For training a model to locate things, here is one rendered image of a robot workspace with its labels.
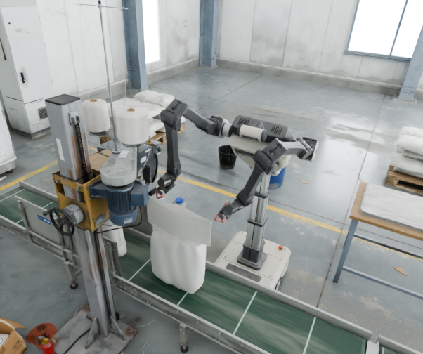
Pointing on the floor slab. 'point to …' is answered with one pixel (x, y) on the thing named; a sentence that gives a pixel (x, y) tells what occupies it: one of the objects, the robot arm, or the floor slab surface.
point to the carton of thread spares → (15, 343)
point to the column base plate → (62, 342)
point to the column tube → (59, 130)
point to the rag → (48, 330)
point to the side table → (388, 248)
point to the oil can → (46, 345)
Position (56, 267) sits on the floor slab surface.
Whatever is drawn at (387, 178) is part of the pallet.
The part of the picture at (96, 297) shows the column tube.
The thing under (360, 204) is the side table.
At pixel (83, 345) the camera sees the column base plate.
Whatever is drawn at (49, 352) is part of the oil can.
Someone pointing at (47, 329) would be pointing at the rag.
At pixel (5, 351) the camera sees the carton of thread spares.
